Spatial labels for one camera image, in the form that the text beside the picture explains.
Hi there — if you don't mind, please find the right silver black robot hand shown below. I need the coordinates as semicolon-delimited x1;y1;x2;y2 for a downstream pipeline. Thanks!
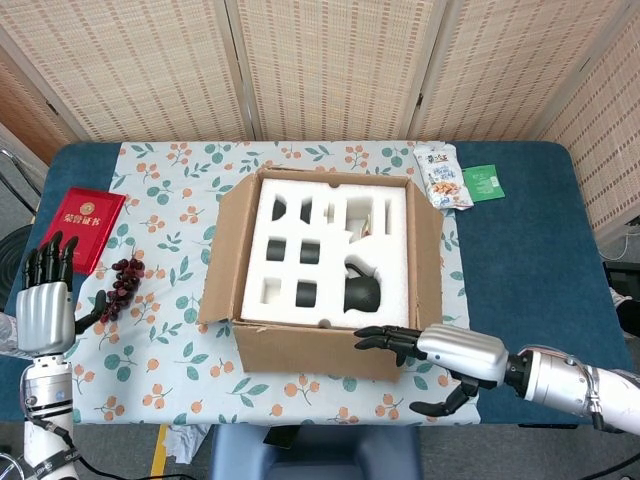
353;323;510;417

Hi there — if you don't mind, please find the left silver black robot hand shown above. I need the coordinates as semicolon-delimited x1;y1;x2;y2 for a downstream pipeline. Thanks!
16;230;108;356

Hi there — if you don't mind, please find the red cardboard shipping box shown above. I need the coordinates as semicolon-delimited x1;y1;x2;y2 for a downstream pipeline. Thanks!
198;167;444;384

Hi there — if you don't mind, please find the black plastic tray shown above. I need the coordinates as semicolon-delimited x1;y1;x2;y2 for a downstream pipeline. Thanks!
602;259;640;311

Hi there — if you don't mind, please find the black round ribbed object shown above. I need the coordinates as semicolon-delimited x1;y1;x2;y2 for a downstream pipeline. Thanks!
0;224;34;311

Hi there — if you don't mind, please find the bunch of dark grapes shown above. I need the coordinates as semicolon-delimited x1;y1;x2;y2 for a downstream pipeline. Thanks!
97;257;146;324

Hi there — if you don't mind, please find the red certificate folder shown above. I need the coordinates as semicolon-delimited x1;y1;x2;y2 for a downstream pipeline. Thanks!
44;187;127;275

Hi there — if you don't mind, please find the black ceramic pitcher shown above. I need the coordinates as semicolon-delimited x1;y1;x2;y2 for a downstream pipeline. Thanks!
343;263;382;314

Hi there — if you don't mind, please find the floral fruit print tablecloth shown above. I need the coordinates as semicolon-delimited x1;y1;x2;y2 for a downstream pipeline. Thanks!
43;140;482;427

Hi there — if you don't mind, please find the white foam packing insert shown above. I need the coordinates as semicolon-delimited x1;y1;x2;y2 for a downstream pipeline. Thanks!
239;169;410;329

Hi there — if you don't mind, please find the green flat packet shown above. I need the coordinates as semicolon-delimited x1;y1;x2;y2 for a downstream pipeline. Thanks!
460;163;506;203

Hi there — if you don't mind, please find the blue padded seat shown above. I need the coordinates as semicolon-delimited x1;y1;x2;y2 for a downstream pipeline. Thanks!
207;424;424;480

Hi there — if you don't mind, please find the white peanut snack bag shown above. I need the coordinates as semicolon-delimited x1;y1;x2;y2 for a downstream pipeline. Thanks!
413;142;475;211

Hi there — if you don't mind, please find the flat black device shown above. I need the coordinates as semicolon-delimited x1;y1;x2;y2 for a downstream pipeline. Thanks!
263;426;301;449

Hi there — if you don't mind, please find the woven folding screen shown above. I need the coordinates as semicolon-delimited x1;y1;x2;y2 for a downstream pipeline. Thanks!
0;0;640;246

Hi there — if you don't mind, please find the metal chair frame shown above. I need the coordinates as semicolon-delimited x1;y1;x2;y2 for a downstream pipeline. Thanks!
0;147;44;201

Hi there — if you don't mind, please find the white cable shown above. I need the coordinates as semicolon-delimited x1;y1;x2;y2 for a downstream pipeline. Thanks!
607;227;640;261

